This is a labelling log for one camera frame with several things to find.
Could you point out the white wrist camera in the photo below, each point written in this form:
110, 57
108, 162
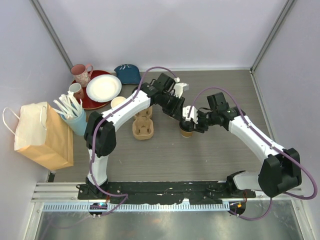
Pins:
179, 87
190, 114

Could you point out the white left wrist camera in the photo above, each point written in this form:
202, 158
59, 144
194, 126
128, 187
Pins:
179, 87

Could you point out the brown pulp cup carrier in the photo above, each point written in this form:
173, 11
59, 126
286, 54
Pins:
143, 126

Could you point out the stack of black lids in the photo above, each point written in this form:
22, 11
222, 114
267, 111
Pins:
134, 90

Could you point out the small pink floral mug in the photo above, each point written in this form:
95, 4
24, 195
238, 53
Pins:
77, 90

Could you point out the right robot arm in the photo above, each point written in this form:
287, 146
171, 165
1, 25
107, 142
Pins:
279, 171

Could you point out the brown paper cup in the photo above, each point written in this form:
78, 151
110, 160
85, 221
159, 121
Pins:
186, 133

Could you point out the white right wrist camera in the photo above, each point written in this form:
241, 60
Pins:
190, 114

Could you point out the light blue holder cup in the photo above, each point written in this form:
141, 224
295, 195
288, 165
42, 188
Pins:
79, 124

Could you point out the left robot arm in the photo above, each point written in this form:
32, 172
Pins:
100, 133

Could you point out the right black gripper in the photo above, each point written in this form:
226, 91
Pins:
199, 128

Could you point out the white paper plate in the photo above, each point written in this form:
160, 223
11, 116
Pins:
103, 88

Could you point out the stacked brown paper cups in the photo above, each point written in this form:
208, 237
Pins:
116, 101

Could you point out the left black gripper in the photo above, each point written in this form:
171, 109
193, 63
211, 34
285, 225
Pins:
176, 111

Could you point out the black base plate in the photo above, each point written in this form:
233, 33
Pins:
163, 192

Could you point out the aluminium rail frame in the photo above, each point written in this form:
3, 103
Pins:
63, 197

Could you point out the tall pink floral mug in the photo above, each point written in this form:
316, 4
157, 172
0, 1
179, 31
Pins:
82, 74

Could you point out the brown paper bag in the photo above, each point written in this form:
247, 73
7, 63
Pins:
42, 136

